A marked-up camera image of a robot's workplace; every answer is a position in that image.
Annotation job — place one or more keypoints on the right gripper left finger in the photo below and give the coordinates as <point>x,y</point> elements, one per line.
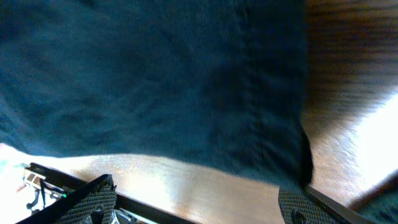
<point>93,202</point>

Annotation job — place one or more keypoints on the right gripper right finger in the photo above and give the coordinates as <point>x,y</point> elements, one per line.
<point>312,207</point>

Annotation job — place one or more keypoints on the navy blue shorts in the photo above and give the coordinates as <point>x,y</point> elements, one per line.
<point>215,83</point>

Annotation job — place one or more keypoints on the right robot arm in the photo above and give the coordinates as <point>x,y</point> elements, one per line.
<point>61,198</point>

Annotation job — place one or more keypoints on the dark folded shorts pile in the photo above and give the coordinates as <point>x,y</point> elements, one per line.
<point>380,203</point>

